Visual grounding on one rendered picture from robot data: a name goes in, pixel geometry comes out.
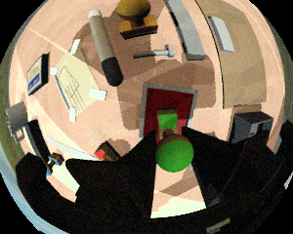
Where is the tan flat board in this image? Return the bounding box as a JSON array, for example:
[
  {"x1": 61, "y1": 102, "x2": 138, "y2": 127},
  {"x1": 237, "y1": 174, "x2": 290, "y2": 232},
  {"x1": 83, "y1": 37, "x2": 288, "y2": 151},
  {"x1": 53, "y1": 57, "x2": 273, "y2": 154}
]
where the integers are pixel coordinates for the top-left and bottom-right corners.
[{"x1": 194, "y1": 0, "x2": 267, "y2": 109}]

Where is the cream and blue stamp pad tin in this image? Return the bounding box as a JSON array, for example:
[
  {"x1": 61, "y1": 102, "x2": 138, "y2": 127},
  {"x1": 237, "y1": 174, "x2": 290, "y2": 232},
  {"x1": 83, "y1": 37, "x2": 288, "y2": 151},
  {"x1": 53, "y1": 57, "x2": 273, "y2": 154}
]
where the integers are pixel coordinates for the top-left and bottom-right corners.
[{"x1": 26, "y1": 54, "x2": 49, "y2": 97}]

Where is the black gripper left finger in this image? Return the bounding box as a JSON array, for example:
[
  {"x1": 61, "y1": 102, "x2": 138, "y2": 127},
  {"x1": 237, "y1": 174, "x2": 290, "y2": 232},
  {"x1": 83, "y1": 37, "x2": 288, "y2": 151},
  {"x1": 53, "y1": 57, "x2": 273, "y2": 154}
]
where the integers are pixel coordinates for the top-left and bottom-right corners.
[{"x1": 65, "y1": 130, "x2": 157, "y2": 218}]

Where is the red-handled rubber stamp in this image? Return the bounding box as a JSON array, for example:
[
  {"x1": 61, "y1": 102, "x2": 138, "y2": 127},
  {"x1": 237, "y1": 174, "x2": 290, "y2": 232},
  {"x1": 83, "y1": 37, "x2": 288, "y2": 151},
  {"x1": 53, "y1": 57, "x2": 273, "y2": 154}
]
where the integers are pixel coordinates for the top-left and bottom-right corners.
[{"x1": 95, "y1": 141, "x2": 122, "y2": 161}]

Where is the red ink pad in grey tray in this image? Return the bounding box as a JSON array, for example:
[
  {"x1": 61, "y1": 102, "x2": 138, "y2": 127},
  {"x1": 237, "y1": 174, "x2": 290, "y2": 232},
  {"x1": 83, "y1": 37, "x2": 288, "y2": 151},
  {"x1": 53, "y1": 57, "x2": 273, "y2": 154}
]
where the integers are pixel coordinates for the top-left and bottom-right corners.
[{"x1": 139, "y1": 82, "x2": 198, "y2": 143}]

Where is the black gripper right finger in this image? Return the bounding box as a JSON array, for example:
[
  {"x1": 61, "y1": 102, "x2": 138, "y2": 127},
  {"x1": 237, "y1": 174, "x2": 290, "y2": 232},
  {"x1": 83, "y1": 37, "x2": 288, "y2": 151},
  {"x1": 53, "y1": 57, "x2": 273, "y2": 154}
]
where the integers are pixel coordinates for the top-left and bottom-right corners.
[{"x1": 181, "y1": 126, "x2": 271, "y2": 208}]

